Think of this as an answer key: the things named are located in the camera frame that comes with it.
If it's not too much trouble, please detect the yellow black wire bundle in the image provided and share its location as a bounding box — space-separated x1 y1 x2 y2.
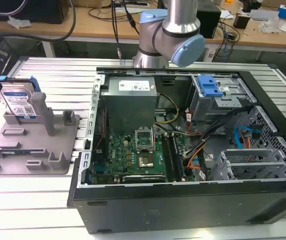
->
153 92 180 126

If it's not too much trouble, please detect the black monitor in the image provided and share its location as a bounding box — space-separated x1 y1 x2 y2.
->
0 0 70 25

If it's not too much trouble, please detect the grey power supply unit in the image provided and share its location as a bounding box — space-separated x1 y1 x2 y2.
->
100 76 161 135

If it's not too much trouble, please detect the RAM stick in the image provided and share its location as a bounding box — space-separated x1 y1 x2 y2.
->
162 134 178 183
170 133 186 181

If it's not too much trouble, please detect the CPU socket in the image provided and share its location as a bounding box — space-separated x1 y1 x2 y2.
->
137 152 155 169

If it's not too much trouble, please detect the wooden desk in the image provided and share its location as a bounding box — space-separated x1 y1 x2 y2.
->
0 4 286 54

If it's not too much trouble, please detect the black open PC case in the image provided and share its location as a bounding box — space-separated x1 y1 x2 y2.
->
66 65 286 235

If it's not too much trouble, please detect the thick grey cable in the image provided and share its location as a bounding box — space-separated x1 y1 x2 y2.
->
0 0 77 43

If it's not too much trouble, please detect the green motherboard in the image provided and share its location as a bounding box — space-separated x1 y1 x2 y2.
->
92 131 191 185

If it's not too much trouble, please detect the hard disk in blue carrier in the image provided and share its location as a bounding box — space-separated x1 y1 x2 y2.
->
0 77 42 120

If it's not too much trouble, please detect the metal socket cover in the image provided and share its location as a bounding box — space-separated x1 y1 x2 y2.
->
134 126 157 153

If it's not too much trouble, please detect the silver drive cage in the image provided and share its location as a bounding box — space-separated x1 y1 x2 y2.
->
185 74 259 124

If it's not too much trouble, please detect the silver disk bay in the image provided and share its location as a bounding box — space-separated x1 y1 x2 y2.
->
209 147 286 181

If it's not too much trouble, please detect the orange wire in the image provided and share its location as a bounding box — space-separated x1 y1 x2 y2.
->
242 131 254 157

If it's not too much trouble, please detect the small black box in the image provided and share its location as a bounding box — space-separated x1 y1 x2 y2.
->
233 12 251 29

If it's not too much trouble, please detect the blue wire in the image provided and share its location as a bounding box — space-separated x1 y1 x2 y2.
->
233 124 262 151

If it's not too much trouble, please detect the black hanging cable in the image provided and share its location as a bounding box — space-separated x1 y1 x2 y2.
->
110 0 123 60

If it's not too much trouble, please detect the black graphics card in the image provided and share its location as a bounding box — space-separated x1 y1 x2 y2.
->
121 174 168 184

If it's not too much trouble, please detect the grey parts rack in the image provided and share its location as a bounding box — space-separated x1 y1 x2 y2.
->
0 91 80 176

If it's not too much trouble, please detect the blue drive bay latch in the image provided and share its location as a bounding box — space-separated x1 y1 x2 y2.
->
197 74 224 99

